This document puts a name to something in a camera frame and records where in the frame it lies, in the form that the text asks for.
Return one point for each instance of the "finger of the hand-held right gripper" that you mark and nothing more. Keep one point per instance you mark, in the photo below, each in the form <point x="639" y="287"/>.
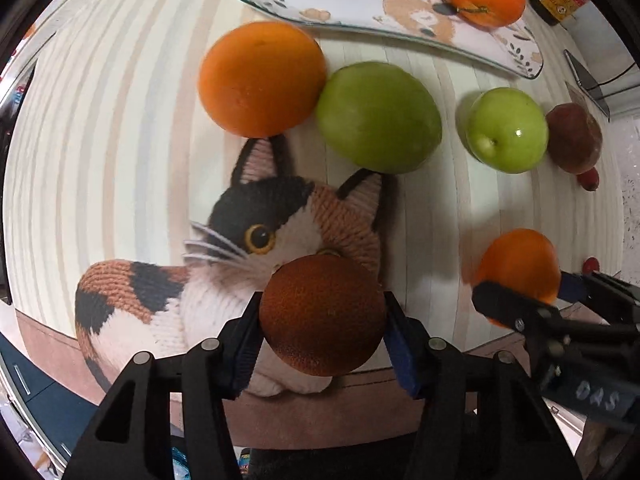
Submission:
<point x="505" y="305"/>
<point x="572" y="286"/>

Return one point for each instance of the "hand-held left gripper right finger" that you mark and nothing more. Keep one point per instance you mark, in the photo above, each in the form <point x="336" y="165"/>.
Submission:
<point x="401" y="347"/>

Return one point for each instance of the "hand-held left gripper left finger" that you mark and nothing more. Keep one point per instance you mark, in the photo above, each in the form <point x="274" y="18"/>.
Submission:
<point x="246" y="340"/>

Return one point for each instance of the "small bright orange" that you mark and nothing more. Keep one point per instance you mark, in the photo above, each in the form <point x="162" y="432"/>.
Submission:
<point x="522" y="270"/>

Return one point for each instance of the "dark rough-skinned orange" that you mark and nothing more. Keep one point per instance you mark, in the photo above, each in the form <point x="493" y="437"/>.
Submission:
<point x="322" y="315"/>

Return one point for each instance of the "floral glass plate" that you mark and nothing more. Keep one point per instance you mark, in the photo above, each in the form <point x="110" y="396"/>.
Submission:
<point x="350" y="7"/>

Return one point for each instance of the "small red fruit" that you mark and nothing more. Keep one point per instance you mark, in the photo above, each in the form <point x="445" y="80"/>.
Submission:
<point x="589" y="179"/>
<point x="591" y="264"/>

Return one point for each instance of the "dark red round fruit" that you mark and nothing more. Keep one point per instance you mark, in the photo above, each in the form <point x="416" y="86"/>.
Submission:
<point x="574" y="137"/>

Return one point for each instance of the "small green apple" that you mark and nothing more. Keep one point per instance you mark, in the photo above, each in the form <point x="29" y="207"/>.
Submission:
<point x="507" y="130"/>

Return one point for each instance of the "dark blue cabinet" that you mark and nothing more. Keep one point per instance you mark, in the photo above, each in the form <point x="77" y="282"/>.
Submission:
<point x="35" y="390"/>

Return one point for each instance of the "large green apple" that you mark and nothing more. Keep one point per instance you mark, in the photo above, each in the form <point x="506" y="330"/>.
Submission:
<point x="380" y="117"/>

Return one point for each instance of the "striped cat print mat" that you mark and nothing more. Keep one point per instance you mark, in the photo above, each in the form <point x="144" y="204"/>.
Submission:
<point x="100" y="160"/>

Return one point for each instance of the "large orange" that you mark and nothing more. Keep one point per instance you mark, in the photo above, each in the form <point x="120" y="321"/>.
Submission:
<point x="262" y="80"/>

